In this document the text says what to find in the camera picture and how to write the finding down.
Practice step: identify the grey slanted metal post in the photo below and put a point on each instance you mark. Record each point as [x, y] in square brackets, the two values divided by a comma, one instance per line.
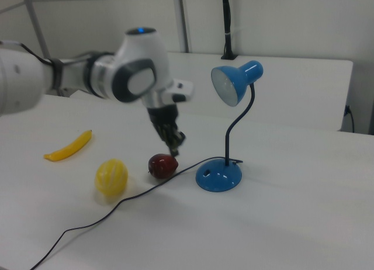
[35, 18]

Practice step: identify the grey vertical metal post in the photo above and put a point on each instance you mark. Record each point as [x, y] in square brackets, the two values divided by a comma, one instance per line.
[184, 21]

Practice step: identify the yellow striped toy melon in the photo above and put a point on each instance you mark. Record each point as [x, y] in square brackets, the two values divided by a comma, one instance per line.
[111, 177]

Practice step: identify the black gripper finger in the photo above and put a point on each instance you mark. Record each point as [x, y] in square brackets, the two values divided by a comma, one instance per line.
[169, 137]
[179, 138]

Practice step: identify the black pole with clamp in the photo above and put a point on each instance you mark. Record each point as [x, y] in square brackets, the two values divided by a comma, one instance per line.
[226, 18]

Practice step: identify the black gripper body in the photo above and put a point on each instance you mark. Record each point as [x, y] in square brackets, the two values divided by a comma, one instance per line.
[163, 116]

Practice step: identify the blue desk lamp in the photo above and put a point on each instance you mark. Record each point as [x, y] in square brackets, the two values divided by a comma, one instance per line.
[219, 176]

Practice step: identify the red toy apple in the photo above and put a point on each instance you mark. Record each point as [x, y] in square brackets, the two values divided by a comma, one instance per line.
[162, 166]

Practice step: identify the yellow toy banana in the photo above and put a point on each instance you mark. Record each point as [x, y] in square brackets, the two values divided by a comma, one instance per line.
[70, 148]

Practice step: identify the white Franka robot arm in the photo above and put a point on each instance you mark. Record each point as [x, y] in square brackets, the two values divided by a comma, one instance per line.
[137, 68]

